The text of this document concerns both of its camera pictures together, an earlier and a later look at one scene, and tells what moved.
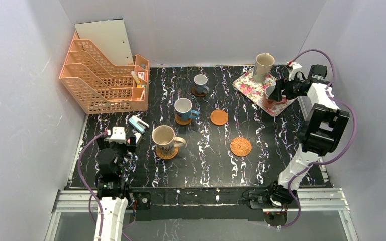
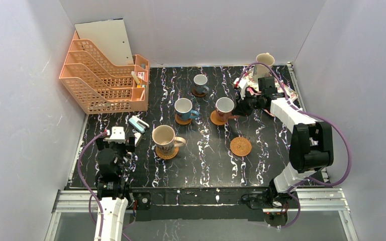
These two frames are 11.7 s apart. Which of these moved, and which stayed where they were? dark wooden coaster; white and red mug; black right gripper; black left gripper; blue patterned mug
Moved: white and red mug; black right gripper
Stayed: dark wooden coaster; blue patterned mug; black left gripper
